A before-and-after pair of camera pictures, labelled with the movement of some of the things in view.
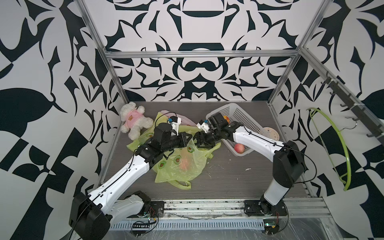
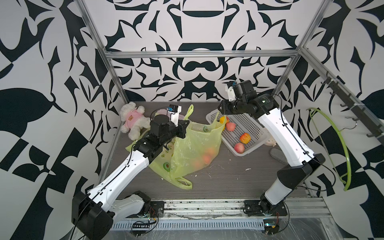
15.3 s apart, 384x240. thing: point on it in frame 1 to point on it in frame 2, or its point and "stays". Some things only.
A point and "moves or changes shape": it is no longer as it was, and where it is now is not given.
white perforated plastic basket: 234,113 stays
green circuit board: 270,226 stays
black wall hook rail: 355,108 stays
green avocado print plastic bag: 182,166 moves or changes shape
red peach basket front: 239,148 stays
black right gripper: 204,139 to 224,108
